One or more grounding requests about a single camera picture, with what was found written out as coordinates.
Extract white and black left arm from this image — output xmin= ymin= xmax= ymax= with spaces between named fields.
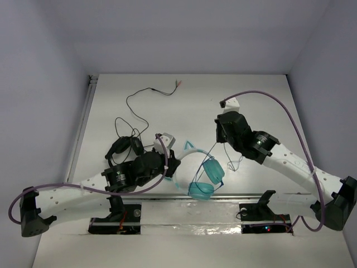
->
xmin=20 ymin=150 xmax=181 ymax=237

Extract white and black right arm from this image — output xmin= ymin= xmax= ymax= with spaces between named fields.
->
xmin=215 ymin=111 xmax=356 ymax=231

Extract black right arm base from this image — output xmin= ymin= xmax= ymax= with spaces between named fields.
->
xmin=235 ymin=190 xmax=293 ymax=234

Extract black headphones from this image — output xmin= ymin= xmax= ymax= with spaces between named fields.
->
xmin=105 ymin=136 xmax=144 ymax=168

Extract white front cover board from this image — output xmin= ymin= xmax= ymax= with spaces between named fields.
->
xmin=32 ymin=199 xmax=352 ymax=268

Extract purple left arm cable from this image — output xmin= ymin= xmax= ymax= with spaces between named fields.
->
xmin=8 ymin=133 xmax=170 ymax=232

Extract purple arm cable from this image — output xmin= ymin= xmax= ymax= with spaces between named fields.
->
xmin=8 ymin=133 xmax=170 ymax=232
xmin=223 ymin=90 xmax=326 ymax=232

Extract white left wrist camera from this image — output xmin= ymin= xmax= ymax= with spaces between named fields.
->
xmin=153 ymin=133 xmax=176 ymax=154

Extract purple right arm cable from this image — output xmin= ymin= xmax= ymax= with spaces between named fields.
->
xmin=223 ymin=90 xmax=326 ymax=232

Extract black headphone cable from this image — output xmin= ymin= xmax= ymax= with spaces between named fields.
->
xmin=110 ymin=80 xmax=182 ymax=166

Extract aluminium left rail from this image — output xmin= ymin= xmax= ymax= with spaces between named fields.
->
xmin=80 ymin=74 xmax=98 ymax=132

